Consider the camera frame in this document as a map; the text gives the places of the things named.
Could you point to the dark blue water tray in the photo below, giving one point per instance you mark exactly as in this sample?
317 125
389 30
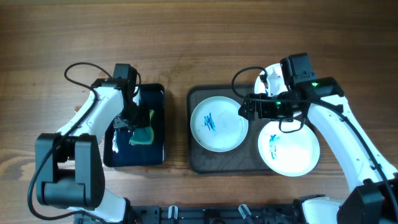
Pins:
117 150

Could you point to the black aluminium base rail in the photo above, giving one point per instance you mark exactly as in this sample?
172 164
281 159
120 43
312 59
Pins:
243 214

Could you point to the green and yellow sponge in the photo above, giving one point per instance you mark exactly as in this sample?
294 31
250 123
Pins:
143 136

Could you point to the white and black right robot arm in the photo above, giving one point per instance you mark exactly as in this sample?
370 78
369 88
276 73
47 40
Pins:
371 179

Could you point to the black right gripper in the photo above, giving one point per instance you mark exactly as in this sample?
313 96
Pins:
264 111

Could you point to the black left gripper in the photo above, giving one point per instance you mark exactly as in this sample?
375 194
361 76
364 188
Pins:
142 121

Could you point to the white plate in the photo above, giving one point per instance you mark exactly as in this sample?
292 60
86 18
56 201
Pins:
288 149
216 125
278 108

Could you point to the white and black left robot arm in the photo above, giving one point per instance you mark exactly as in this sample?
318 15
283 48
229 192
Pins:
68 167

